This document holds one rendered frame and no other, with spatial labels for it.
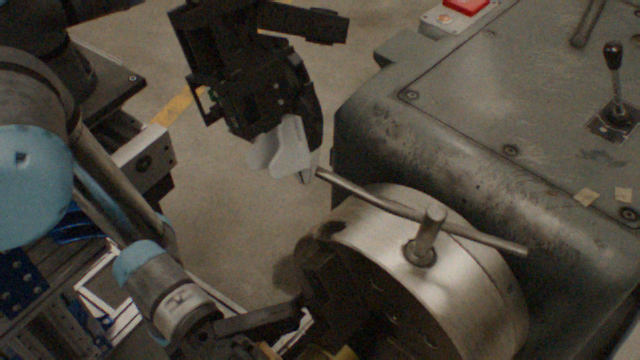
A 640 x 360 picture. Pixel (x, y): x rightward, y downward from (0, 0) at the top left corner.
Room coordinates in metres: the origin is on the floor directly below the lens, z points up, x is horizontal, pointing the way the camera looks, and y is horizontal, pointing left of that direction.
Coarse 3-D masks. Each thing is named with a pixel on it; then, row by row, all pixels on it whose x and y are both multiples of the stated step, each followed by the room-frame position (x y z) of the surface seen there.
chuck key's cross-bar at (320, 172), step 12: (324, 168) 0.38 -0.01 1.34; (324, 180) 0.37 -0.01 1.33; (336, 180) 0.37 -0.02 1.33; (348, 192) 0.36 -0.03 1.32; (360, 192) 0.36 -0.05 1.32; (372, 204) 0.35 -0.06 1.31; (384, 204) 0.35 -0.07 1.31; (396, 204) 0.35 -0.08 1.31; (408, 216) 0.34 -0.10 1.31; (420, 216) 0.34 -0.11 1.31; (444, 228) 0.33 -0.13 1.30; (456, 228) 0.33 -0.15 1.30; (468, 228) 0.33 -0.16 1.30; (480, 240) 0.32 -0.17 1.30; (492, 240) 0.32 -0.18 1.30; (504, 240) 0.32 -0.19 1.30; (516, 252) 0.30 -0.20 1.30; (528, 252) 0.30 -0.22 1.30
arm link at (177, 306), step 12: (180, 288) 0.35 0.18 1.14; (192, 288) 0.35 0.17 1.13; (168, 300) 0.33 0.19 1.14; (180, 300) 0.33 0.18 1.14; (192, 300) 0.33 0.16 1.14; (204, 300) 0.34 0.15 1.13; (156, 312) 0.32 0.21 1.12; (168, 312) 0.32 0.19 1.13; (180, 312) 0.32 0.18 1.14; (192, 312) 0.32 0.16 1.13; (156, 324) 0.31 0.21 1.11; (168, 324) 0.31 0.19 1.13; (180, 324) 0.30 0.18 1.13; (168, 336) 0.30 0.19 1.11
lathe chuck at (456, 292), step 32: (320, 224) 0.42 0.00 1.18; (352, 224) 0.39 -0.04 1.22; (384, 224) 0.38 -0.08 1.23; (416, 224) 0.38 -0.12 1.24; (352, 256) 0.35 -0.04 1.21; (384, 256) 0.34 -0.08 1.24; (448, 256) 0.34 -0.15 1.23; (384, 288) 0.32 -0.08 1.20; (416, 288) 0.30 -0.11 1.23; (448, 288) 0.30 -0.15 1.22; (480, 288) 0.31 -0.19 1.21; (384, 320) 0.35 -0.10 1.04; (416, 320) 0.28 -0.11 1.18; (448, 320) 0.27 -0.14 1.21; (480, 320) 0.28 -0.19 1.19; (448, 352) 0.25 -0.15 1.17; (480, 352) 0.25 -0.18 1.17; (512, 352) 0.27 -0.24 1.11
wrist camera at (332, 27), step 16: (256, 16) 0.40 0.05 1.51; (272, 16) 0.40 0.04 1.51; (288, 16) 0.41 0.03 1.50; (304, 16) 0.42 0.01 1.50; (320, 16) 0.43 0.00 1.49; (336, 16) 0.44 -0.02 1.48; (288, 32) 0.40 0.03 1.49; (304, 32) 0.41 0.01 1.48; (320, 32) 0.43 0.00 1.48; (336, 32) 0.44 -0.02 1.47
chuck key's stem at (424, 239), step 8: (432, 208) 0.34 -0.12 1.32; (440, 208) 0.34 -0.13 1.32; (424, 216) 0.34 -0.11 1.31; (432, 216) 0.33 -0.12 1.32; (440, 216) 0.33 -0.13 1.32; (424, 224) 0.33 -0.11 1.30; (432, 224) 0.33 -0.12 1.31; (440, 224) 0.33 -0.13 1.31; (416, 232) 0.34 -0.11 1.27; (424, 232) 0.33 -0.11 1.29; (432, 232) 0.33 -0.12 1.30; (416, 240) 0.34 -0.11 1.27; (424, 240) 0.33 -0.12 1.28; (432, 240) 0.33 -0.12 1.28; (416, 248) 0.34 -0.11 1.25; (424, 248) 0.33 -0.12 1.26; (416, 256) 0.34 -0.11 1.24
